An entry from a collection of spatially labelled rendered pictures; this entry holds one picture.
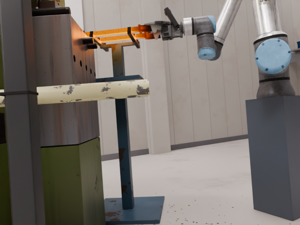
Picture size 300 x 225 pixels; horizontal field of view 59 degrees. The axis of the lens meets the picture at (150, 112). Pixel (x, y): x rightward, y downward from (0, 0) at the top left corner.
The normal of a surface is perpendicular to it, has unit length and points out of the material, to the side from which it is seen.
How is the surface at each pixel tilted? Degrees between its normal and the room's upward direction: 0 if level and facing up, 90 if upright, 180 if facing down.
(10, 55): 90
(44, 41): 90
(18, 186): 90
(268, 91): 70
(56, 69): 90
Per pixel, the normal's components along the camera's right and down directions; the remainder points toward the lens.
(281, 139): -0.85, 0.05
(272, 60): -0.41, 0.10
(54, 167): 0.00, -0.02
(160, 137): 0.52, -0.05
